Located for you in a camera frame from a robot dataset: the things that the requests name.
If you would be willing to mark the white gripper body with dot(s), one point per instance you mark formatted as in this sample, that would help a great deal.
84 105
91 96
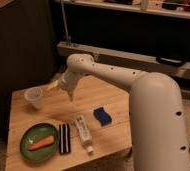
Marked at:
68 80

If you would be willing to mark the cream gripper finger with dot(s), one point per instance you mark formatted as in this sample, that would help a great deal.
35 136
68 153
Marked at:
71 96
52 85

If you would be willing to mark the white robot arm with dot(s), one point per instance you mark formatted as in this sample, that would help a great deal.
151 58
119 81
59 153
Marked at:
158 128

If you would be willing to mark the translucent plastic cup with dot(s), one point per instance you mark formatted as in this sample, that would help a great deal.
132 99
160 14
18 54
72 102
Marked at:
34 97

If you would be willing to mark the blue sponge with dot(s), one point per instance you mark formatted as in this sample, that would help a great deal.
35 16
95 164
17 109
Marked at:
102 116

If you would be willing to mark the black striped rectangular block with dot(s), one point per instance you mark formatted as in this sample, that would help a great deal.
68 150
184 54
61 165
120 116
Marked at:
64 139

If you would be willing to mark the white tube with cap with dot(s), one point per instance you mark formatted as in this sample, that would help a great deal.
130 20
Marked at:
84 134

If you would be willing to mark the metal pole stand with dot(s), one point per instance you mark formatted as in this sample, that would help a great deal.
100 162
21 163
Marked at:
68 38

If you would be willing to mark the wooden folding table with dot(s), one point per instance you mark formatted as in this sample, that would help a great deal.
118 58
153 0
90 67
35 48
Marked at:
90 94

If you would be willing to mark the orange carrot piece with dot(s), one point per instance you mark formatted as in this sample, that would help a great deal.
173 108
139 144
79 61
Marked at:
41 143

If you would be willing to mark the green round plate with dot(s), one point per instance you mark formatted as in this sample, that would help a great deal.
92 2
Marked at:
33 135

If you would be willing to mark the long grey case with handle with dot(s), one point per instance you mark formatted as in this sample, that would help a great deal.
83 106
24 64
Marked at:
173 68

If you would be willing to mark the cluttered wall shelf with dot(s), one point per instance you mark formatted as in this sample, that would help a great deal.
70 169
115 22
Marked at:
143 8

